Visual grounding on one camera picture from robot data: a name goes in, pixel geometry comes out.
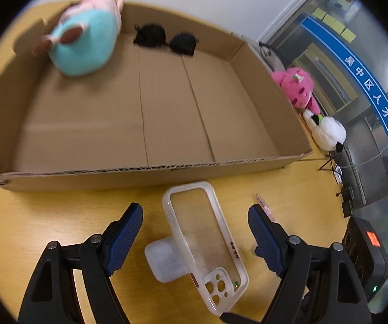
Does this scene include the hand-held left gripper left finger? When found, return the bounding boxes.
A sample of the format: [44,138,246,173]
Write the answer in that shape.
[18,202,144,324]

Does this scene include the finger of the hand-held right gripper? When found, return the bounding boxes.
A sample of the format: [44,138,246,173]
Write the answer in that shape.
[219,311,266,324]

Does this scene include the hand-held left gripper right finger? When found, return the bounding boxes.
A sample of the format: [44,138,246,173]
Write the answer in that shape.
[247,204,373,324]

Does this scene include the white earbuds case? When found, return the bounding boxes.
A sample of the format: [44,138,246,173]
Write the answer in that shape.
[144,236,195,283]

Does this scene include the clear white phone case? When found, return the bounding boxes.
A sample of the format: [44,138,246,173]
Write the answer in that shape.
[162,181,249,316]

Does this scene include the cardboard box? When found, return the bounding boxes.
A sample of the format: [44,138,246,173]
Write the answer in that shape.
[0,0,314,193]

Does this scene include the pink and blue plush toy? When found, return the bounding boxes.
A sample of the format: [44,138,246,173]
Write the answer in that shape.
[31,0,124,77]

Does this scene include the black tripod stand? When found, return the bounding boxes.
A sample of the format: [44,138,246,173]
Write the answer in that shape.
[302,143,346,185]

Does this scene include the black device with orange sticker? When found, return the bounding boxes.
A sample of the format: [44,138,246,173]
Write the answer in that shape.
[342,216,388,306]

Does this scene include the white plush toy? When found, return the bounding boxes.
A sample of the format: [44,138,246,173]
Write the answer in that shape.
[303,110,347,151]

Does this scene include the pink strawberry plush toy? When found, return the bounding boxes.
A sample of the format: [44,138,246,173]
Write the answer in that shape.
[270,67,321,115]

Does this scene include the glass door with blue stripe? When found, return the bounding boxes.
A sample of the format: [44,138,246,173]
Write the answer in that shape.
[258,0,388,217]

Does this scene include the black sunglasses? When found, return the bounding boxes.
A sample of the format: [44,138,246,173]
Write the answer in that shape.
[133,23,199,57]

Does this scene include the row of yellow sticky notes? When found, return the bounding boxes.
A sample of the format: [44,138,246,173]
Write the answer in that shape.
[312,8,357,43]

